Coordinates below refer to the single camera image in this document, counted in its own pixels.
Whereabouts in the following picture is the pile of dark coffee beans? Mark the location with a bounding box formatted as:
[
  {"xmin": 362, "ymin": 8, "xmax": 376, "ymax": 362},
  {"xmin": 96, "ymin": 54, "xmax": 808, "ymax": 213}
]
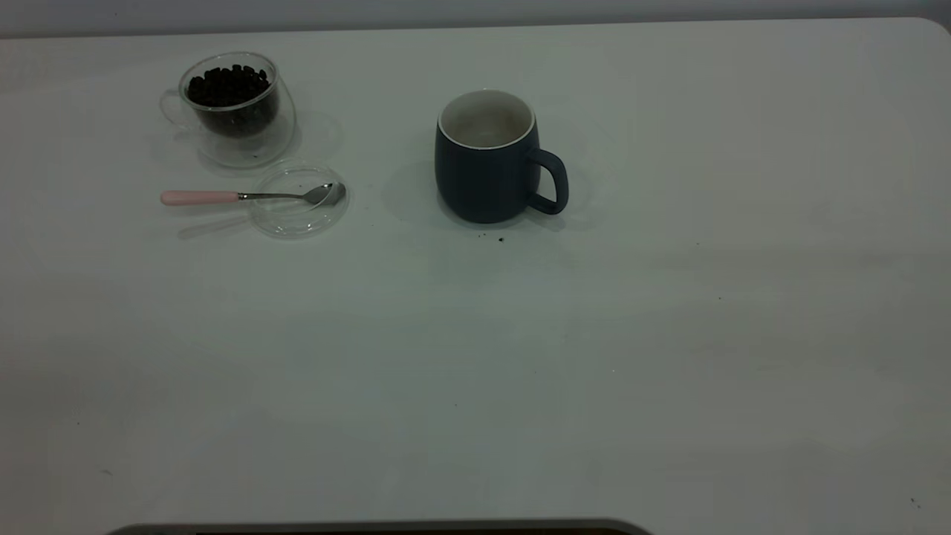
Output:
[{"xmin": 186, "ymin": 64, "xmax": 280, "ymax": 138}]

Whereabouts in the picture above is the dark grey ceramic mug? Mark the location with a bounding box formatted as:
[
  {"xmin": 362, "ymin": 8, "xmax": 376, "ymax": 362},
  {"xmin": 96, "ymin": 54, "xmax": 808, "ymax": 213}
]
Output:
[{"xmin": 435, "ymin": 89, "xmax": 570, "ymax": 225}]

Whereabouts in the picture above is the metal spoon with pink handle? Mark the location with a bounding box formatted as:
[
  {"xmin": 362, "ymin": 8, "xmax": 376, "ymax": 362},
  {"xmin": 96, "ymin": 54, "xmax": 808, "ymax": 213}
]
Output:
[{"xmin": 160, "ymin": 183, "xmax": 347, "ymax": 208}]

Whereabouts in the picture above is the clear round glass lid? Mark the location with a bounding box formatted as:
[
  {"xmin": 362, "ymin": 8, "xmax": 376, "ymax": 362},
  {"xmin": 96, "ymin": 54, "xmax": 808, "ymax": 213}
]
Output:
[{"xmin": 247, "ymin": 160, "xmax": 351, "ymax": 240}]

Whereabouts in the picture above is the clear double-wall glass cup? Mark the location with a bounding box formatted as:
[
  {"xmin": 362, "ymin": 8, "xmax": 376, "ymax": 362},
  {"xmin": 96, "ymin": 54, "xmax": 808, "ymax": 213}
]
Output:
[{"xmin": 158, "ymin": 51, "xmax": 298, "ymax": 170}]

